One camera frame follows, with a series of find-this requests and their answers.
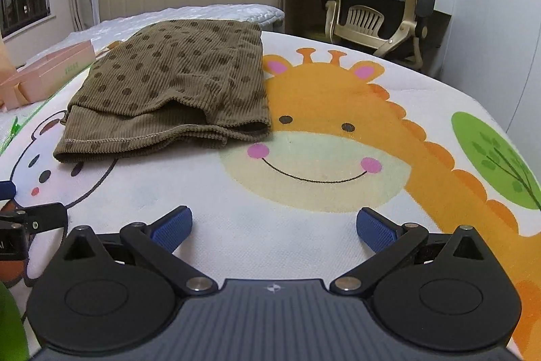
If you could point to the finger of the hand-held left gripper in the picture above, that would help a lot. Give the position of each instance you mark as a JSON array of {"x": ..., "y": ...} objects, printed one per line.
[
  {"x": 6, "y": 191},
  {"x": 46, "y": 218}
]

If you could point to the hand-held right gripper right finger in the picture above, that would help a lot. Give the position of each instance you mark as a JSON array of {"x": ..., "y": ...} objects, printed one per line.
[{"x": 376, "y": 230}]

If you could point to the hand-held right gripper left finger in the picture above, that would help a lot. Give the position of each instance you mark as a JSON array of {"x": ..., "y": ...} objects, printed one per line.
[{"x": 171, "y": 230}]

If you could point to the green cloth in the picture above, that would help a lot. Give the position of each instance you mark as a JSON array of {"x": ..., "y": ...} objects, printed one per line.
[{"x": 10, "y": 323}]

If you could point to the cartoon printed blanket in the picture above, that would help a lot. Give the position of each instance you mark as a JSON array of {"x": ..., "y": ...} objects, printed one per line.
[{"x": 317, "y": 175}]

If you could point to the pink box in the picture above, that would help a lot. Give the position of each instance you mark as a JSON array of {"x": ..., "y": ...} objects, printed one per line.
[{"x": 55, "y": 69}]

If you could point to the white wardrobe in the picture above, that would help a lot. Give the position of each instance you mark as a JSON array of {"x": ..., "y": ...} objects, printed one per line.
[{"x": 498, "y": 5}]

